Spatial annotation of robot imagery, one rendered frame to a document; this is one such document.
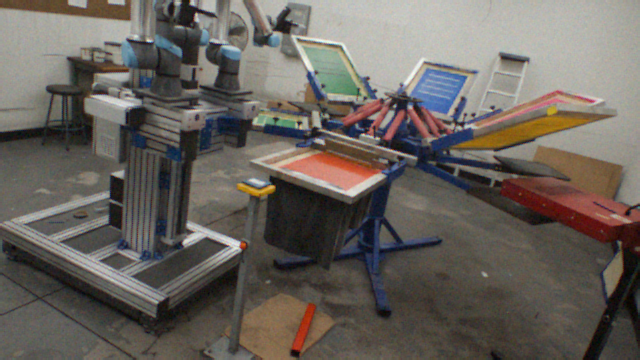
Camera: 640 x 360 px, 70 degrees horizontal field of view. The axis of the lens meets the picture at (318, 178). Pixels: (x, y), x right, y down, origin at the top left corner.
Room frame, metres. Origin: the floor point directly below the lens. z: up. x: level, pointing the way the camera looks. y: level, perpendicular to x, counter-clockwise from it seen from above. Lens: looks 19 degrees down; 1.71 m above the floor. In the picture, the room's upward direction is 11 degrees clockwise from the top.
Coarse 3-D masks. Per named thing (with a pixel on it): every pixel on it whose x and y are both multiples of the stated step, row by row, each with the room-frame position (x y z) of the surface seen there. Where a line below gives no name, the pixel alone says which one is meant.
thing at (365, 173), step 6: (348, 162) 2.65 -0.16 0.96; (342, 168) 2.50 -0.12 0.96; (348, 168) 2.53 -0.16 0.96; (354, 168) 2.55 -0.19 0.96; (360, 168) 2.57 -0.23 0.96; (366, 168) 2.60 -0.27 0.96; (360, 174) 2.45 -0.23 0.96; (366, 174) 2.48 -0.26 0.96; (372, 174) 2.50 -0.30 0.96; (324, 180) 2.23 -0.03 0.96; (354, 180) 2.33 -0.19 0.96; (360, 180) 2.35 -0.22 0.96; (342, 186) 2.19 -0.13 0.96; (348, 186) 2.21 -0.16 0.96
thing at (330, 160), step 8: (296, 160) 2.49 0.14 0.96; (304, 160) 2.52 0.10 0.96; (312, 160) 2.55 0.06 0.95; (320, 160) 2.58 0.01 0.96; (328, 160) 2.61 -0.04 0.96; (336, 160) 2.64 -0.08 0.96; (344, 160) 2.68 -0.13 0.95; (280, 168) 2.29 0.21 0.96; (288, 168) 2.32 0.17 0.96; (312, 176) 2.26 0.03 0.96
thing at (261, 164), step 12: (264, 156) 2.34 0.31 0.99; (276, 156) 2.38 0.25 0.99; (288, 156) 2.50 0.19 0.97; (252, 168) 2.21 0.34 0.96; (264, 168) 2.18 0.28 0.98; (276, 168) 2.18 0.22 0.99; (288, 180) 2.12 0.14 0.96; (300, 180) 2.09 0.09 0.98; (312, 180) 2.10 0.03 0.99; (372, 180) 2.28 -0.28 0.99; (384, 180) 2.38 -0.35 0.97; (324, 192) 2.04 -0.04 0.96; (336, 192) 2.01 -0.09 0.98; (348, 192) 2.02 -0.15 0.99; (360, 192) 2.06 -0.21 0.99
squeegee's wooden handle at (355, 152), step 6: (330, 144) 2.70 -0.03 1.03; (336, 144) 2.68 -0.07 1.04; (342, 144) 2.66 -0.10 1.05; (348, 144) 2.67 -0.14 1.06; (330, 150) 2.69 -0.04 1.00; (336, 150) 2.68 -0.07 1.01; (342, 150) 2.66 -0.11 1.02; (348, 150) 2.64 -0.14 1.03; (354, 150) 2.63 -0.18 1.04; (360, 150) 2.61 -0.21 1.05; (366, 150) 2.61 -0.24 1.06; (354, 156) 2.63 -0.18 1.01; (360, 156) 2.61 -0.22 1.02; (366, 156) 2.60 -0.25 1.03; (372, 156) 2.58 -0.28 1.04; (378, 156) 2.57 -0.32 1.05; (372, 162) 2.58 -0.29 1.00
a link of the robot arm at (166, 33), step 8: (160, 24) 1.88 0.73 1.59; (168, 24) 1.89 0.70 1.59; (160, 32) 1.88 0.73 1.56; (168, 32) 1.89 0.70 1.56; (176, 32) 1.91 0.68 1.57; (184, 32) 1.94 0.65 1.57; (160, 40) 1.88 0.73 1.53; (168, 40) 1.89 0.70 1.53; (176, 40) 1.92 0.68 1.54; (184, 40) 1.94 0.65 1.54
